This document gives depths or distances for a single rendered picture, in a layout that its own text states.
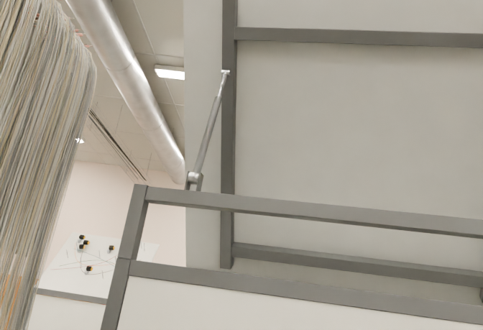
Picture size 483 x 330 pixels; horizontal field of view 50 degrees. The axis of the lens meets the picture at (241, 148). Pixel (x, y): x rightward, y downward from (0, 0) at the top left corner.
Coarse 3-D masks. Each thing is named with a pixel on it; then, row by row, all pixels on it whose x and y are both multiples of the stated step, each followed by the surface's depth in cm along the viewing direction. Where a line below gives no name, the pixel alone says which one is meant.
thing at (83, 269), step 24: (72, 240) 672; (96, 240) 674; (120, 240) 675; (72, 264) 634; (96, 264) 622; (48, 288) 597; (72, 288) 599; (96, 288) 600; (48, 312) 584; (72, 312) 582; (96, 312) 580
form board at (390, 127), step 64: (192, 0) 166; (256, 0) 162; (320, 0) 157; (384, 0) 153; (448, 0) 149; (192, 64) 171; (256, 64) 167; (320, 64) 162; (384, 64) 158; (448, 64) 153; (192, 128) 177; (256, 128) 172; (320, 128) 167; (384, 128) 162; (448, 128) 158; (256, 192) 178; (320, 192) 172; (384, 192) 168; (448, 192) 163; (192, 256) 190; (384, 256) 173; (448, 256) 168
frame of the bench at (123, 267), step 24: (120, 264) 133; (144, 264) 132; (120, 288) 130; (240, 288) 125; (264, 288) 124; (288, 288) 123; (312, 288) 122; (336, 288) 121; (120, 312) 129; (408, 312) 117; (432, 312) 116; (456, 312) 115; (480, 312) 114
